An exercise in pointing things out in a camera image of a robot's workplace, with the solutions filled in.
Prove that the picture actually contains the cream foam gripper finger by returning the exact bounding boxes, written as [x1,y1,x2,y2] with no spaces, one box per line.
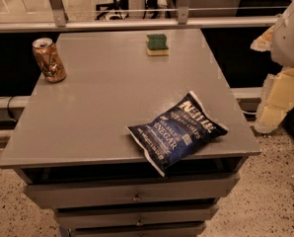
[251,26,274,51]
[254,67,294,133]

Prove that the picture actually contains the blue kettle chip bag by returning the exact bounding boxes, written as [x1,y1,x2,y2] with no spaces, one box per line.
[127,91,228,177]

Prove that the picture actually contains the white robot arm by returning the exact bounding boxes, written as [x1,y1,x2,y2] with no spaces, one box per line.
[251,0,294,133]

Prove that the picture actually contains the green and yellow sponge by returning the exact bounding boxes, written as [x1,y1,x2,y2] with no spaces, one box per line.
[147,34,169,56]

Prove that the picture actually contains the black office chair base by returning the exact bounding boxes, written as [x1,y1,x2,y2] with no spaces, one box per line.
[89,0,128,21]

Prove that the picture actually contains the middle grey drawer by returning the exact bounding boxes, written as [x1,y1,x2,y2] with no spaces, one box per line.
[54,204,218,229]

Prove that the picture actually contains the grey drawer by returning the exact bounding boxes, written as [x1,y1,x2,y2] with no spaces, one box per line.
[72,222,206,237]
[24,173,240,209]
[54,204,218,229]

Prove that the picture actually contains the bottom grey drawer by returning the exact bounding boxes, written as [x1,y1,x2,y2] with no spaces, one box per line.
[72,222,206,237]

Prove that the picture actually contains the gold drink can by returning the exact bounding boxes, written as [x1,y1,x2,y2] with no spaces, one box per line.
[33,38,66,83]

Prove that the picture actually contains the grey drawer cabinet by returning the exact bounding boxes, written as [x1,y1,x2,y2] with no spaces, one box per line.
[0,29,262,237]

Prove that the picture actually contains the top grey drawer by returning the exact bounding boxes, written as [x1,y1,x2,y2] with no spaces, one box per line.
[24,173,240,209]

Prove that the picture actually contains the metal window rail frame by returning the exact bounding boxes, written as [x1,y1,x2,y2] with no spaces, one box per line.
[0,0,292,33]

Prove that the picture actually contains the black cable on left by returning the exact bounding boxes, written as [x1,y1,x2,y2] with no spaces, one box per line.
[6,96,17,121]

